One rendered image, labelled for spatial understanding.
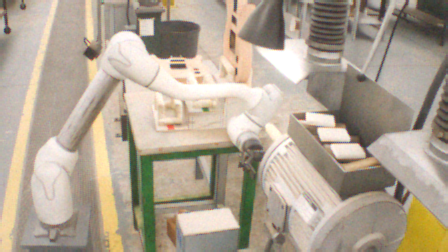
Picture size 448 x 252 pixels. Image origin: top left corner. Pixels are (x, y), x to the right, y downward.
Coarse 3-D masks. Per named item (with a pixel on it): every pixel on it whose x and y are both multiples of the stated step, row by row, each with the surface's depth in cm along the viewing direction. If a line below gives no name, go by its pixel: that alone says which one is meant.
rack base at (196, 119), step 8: (184, 104) 218; (184, 112) 220; (192, 112) 207; (200, 112) 208; (208, 112) 209; (216, 112) 210; (192, 120) 209; (200, 120) 210; (208, 120) 211; (216, 120) 212; (192, 128) 211; (200, 128) 212; (208, 128) 213; (216, 128) 214
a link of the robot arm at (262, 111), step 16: (160, 80) 164; (176, 80) 171; (176, 96) 170; (192, 96) 172; (208, 96) 175; (224, 96) 178; (240, 96) 180; (256, 96) 181; (272, 96) 182; (256, 112) 182; (272, 112) 184
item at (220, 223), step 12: (180, 216) 125; (192, 216) 125; (204, 216) 126; (216, 216) 126; (228, 216) 126; (180, 228) 121; (192, 228) 121; (204, 228) 121; (216, 228) 121; (228, 228) 122; (180, 240) 122; (192, 240) 119; (204, 240) 121; (216, 240) 122; (228, 240) 123
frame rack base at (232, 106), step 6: (216, 78) 224; (222, 78) 224; (222, 102) 211; (228, 102) 209; (234, 102) 210; (240, 102) 210; (222, 108) 211; (228, 108) 210; (234, 108) 211; (240, 108) 212; (228, 114) 212; (234, 114) 212; (240, 114) 213; (228, 120) 213; (222, 126) 214
